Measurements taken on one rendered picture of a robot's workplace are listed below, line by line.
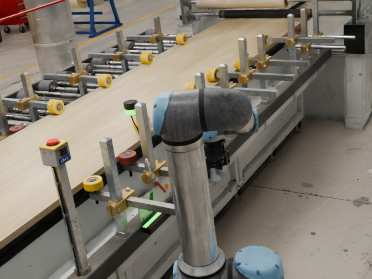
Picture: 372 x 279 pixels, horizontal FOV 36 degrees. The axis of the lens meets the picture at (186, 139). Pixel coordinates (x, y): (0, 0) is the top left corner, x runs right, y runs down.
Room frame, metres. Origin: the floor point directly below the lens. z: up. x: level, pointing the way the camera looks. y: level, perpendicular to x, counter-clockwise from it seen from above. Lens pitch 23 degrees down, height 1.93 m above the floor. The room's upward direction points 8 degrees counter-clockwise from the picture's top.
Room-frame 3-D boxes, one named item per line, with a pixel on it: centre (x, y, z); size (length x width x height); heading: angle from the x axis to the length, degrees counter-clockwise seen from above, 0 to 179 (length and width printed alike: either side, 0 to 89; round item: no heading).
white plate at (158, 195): (2.15, 0.16, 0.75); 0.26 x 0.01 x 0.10; 147
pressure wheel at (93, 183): (2.09, 0.40, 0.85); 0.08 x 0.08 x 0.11
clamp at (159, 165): (2.21, 0.16, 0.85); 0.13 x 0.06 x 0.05; 147
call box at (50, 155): (1.76, 0.44, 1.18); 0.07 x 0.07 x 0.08; 57
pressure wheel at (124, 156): (2.30, 0.27, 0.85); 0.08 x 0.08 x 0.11
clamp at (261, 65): (3.27, -0.52, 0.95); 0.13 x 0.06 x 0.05; 147
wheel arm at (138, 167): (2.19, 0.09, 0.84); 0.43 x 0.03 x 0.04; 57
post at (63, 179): (1.76, 0.44, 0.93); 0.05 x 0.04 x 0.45; 147
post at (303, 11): (3.88, -0.91, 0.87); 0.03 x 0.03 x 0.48; 57
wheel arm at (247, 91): (2.85, -0.28, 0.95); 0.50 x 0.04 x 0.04; 57
